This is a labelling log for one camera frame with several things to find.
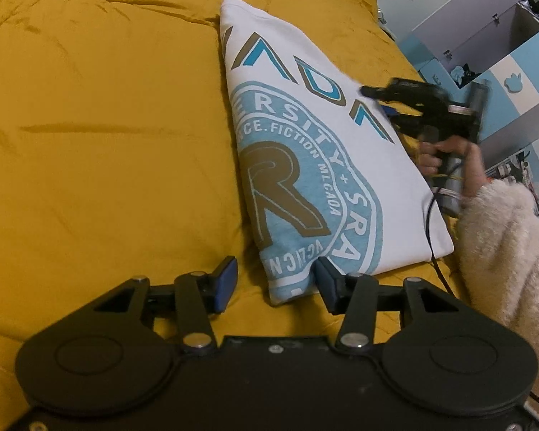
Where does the person's right hand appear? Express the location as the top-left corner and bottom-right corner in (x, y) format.
(417, 135), (488, 199)

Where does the white printed t-shirt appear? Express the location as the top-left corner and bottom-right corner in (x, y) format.
(218, 0), (455, 305)

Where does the lavender cubby shelf unit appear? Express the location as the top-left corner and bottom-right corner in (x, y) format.
(366, 0), (539, 88)

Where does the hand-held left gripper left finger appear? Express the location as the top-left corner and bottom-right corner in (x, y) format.
(92, 255), (240, 354)

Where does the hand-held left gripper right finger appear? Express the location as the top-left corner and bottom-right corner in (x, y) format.
(313, 257), (452, 354)

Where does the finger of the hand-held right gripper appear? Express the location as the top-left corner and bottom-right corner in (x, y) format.
(384, 105), (429, 138)
(360, 78), (432, 105)

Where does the blue and white wardrobe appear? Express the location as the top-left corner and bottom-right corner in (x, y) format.
(397, 31), (539, 234)

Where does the black cable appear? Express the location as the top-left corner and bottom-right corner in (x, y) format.
(424, 193), (461, 299)

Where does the mustard yellow blanket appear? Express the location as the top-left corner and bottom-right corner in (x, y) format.
(0, 0), (477, 431)

